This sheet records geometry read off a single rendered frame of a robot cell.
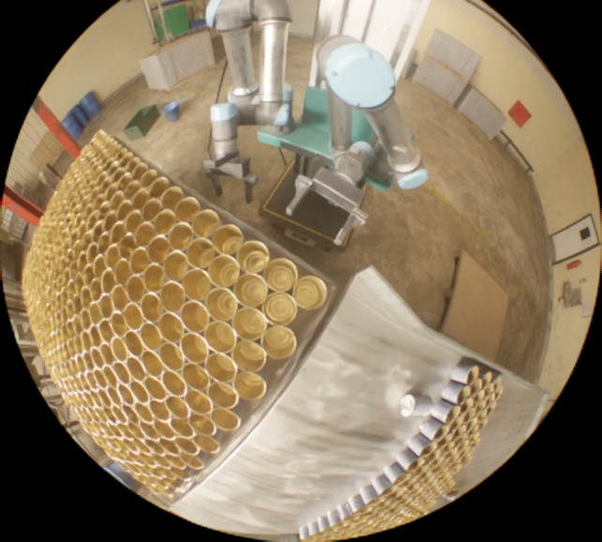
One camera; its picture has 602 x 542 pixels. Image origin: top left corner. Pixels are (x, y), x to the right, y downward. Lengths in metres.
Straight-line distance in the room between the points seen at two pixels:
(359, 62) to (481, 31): 8.06
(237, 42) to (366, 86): 0.47
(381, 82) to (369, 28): 0.50
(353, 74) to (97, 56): 8.98
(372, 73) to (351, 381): 0.66
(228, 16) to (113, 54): 8.64
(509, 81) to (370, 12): 7.97
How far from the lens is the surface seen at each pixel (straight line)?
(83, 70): 9.01
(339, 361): 0.51
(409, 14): 0.80
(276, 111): 0.63
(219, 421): 0.53
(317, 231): 1.34
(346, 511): 1.00
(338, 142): 0.67
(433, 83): 6.60
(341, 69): 0.35
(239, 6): 0.66
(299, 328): 0.47
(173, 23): 8.77
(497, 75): 8.49
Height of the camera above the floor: 1.55
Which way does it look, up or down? 71 degrees down
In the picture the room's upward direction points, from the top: 13 degrees clockwise
